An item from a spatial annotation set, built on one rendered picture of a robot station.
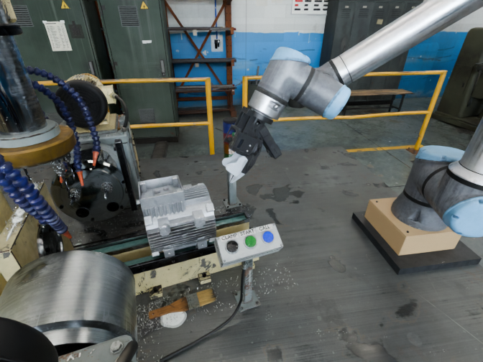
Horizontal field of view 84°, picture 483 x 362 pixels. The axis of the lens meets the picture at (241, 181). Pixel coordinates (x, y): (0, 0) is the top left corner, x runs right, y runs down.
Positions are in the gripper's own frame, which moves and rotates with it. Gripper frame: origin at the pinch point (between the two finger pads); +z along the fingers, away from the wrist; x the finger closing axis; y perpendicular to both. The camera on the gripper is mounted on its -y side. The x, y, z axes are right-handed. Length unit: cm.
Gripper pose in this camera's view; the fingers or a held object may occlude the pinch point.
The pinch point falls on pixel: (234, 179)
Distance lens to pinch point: 78.5
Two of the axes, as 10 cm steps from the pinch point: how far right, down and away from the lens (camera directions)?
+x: 3.5, 4.7, -8.1
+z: -4.6, 8.4, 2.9
